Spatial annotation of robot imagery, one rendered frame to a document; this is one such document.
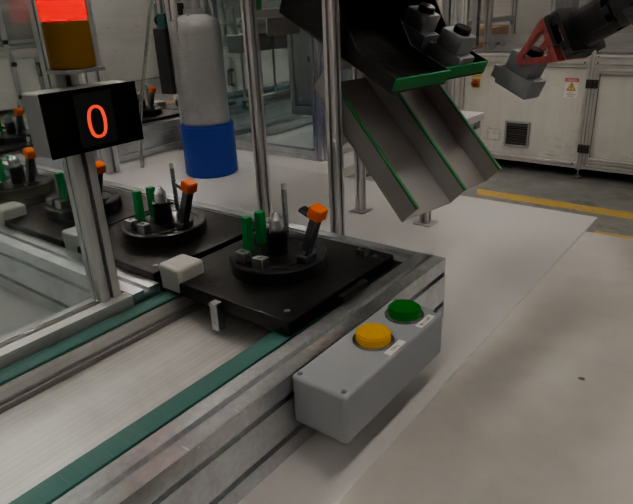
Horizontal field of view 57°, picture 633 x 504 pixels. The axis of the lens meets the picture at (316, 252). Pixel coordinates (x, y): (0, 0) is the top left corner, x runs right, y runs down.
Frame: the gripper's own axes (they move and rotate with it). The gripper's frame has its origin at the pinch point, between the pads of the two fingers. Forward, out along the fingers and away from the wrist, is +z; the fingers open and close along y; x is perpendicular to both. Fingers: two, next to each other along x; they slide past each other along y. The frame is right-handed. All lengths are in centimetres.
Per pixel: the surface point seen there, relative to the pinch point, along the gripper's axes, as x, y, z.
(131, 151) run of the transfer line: -37, 11, 137
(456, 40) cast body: -7.9, 3.9, 8.8
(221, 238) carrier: 10, 44, 35
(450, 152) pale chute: 8.0, -1.1, 21.7
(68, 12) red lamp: -15, 65, 10
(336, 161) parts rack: 4.7, 25.7, 22.7
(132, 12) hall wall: -591, -458, 1021
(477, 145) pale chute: 8.5, -5.1, 18.5
